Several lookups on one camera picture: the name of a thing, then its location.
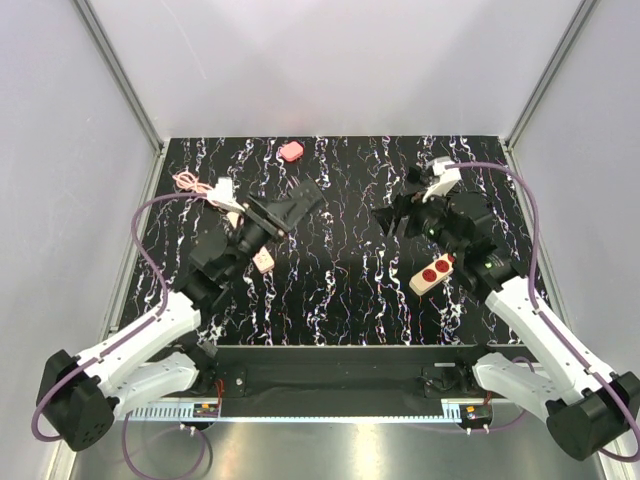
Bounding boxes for white red power strip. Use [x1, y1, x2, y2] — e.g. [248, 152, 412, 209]
[409, 254, 455, 296]

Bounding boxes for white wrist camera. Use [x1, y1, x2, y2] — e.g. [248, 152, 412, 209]
[206, 177, 245, 213]
[421, 157, 461, 203]

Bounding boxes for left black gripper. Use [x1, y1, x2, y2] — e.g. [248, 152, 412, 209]
[225, 192, 315, 282]

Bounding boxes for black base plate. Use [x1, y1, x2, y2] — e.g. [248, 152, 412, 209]
[183, 346, 487, 413]

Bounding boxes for pink cube socket adapter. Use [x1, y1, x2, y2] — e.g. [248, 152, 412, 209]
[278, 141, 304, 163]

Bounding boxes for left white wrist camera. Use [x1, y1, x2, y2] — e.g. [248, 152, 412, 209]
[206, 177, 245, 213]

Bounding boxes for pink power strip cord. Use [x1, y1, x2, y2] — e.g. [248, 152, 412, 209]
[171, 169, 213, 195]

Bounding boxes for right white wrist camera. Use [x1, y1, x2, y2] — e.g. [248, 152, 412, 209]
[421, 157, 461, 203]

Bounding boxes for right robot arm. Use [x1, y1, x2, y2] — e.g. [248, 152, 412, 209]
[373, 157, 639, 460]

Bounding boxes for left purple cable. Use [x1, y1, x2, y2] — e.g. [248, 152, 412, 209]
[30, 191, 221, 476]

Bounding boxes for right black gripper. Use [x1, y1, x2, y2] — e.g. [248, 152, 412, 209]
[370, 182, 464, 260]

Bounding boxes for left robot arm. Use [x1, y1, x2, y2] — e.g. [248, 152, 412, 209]
[30, 177, 325, 452]

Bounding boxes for white slotted cable duct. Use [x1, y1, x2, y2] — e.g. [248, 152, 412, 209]
[129, 400, 462, 424]

